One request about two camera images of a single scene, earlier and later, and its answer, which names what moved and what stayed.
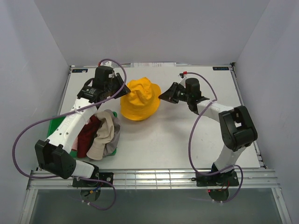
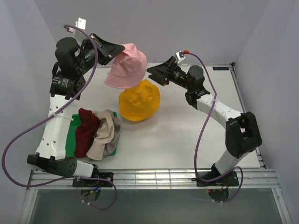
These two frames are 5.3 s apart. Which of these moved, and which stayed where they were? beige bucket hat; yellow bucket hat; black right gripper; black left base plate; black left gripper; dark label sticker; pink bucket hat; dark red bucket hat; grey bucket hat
Moved: black right gripper; black left gripper; pink bucket hat
Stayed: dark label sticker; black left base plate; beige bucket hat; dark red bucket hat; yellow bucket hat; grey bucket hat
